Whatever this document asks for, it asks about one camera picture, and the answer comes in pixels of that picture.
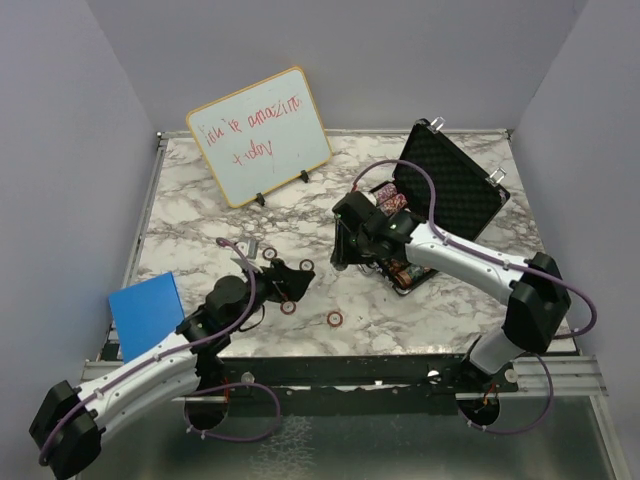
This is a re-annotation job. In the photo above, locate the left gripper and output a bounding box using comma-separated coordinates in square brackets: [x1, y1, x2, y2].
[228, 259, 315, 333]

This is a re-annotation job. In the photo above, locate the red 5 poker chip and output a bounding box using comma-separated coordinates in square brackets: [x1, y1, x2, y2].
[326, 311, 344, 328]
[280, 301, 296, 315]

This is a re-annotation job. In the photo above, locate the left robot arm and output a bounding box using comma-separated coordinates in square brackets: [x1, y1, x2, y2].
[29, 258, 315, 479]

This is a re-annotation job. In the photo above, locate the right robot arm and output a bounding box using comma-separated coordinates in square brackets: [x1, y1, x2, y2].
[331, 191, 571, 391]

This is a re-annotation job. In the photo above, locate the black poker chip case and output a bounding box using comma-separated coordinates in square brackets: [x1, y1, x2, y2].
[359, 117, 512, 296]

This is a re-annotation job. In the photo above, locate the blue plastic box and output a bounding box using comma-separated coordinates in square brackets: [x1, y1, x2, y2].
[108, 272, 185, 363]

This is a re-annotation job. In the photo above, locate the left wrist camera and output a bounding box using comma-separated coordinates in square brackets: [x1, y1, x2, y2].
[237, 238, 258, 259]

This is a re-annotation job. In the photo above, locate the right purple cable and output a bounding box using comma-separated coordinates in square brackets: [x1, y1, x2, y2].
[349, 159, 599, 434]

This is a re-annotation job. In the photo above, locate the purple cable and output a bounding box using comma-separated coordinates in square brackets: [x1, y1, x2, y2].
[38, 238, 282, 466]
[349, 159, 599, 434]

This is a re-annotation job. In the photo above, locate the white whiteboard yellow frame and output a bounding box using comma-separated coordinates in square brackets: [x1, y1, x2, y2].
[186, 66, 333, 208]

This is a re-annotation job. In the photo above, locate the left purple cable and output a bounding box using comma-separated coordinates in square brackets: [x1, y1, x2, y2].
[38, 238, 282, 466]

